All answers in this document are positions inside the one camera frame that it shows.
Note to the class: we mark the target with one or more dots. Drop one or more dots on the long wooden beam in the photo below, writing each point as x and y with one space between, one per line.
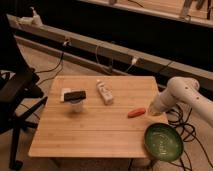
146 61

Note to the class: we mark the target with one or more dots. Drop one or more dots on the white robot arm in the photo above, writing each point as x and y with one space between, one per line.
182 89

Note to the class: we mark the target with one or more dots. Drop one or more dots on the wooden table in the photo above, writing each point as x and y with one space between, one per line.
100 130

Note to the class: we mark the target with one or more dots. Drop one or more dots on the green ceramic bowl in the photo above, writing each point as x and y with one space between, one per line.
163 142

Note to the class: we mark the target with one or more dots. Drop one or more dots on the white card on table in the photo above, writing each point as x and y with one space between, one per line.
63 92

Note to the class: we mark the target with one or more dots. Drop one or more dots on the black block on cup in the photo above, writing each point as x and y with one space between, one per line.
75 95

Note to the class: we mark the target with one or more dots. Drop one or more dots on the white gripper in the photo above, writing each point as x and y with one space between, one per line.
161 103

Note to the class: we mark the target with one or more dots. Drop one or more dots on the clear plastic cup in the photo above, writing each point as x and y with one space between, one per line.
76 106

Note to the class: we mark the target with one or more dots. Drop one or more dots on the white tube bottle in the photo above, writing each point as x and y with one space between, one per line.
104 92

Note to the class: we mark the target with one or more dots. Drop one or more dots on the white spray bottle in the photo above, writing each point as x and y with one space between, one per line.
36 18

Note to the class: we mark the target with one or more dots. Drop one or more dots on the black office chair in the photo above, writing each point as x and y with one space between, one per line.
17 82

